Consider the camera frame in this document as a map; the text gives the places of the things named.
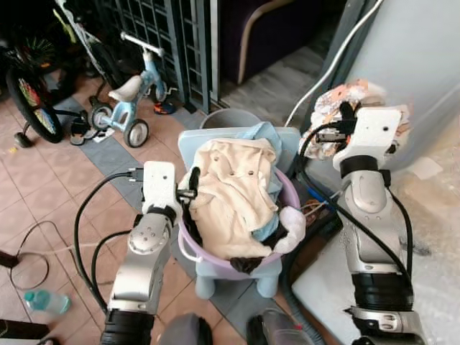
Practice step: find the clear plastic water bottle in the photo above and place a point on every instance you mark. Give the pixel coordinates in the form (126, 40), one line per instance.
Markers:
(47, 301)

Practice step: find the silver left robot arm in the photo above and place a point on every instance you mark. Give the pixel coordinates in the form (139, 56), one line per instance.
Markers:
(142, 259)

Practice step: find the cream buttoned garment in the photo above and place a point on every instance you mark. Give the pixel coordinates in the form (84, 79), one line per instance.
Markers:
(233, 194)

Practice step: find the grey robot leg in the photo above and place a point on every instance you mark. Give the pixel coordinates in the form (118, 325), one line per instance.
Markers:
(277, 329)
(185, 330)

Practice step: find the light blue plastic stool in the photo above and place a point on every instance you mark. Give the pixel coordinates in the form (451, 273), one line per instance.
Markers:
(215, 280)

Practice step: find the grey plastic bucket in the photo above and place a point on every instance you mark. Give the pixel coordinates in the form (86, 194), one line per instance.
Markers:
(230, 118)

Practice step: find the white fluffy garment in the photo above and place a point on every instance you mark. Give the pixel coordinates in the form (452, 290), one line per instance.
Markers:
(293, 228)

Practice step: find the black garment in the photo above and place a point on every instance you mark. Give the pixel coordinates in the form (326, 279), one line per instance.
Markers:
(246, 264)

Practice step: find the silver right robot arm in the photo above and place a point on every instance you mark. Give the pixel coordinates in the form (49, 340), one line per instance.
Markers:
(374, 230)

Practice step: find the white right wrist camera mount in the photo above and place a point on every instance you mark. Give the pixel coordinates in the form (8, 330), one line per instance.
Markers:
(370, 133)

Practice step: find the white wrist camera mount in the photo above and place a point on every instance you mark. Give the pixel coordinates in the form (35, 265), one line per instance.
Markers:
(159, 185)
(370, 133)

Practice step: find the black metal grille gate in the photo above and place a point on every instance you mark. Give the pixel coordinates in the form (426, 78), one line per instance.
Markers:
(158, 43)

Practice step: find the grey left robot leg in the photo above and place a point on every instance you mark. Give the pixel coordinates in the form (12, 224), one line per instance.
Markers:
(185, 330)

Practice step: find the light blue garment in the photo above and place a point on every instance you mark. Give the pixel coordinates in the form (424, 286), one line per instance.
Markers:
(264, 133)

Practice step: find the grey right robot leg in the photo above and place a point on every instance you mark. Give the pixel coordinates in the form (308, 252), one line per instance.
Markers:
(277, 329)

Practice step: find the dark purple armchair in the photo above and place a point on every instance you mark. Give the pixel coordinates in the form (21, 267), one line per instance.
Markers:
(280, 36)

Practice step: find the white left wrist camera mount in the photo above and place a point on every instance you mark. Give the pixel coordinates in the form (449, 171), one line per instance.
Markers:
(159, 185)

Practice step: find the purple plastic laundry basin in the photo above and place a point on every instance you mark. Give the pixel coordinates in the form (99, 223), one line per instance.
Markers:
(287, 194)

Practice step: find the red and black shoe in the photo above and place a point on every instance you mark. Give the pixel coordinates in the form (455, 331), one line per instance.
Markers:
(165, 108)

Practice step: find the light blue kids tricycle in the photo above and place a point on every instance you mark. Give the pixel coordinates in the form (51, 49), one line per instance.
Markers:
(136, 97)

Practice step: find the black kids bicycle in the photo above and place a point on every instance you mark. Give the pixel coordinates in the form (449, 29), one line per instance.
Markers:
(32, 100)

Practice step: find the floral patterned garment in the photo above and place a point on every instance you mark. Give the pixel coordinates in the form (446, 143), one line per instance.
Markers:
(332, 108)

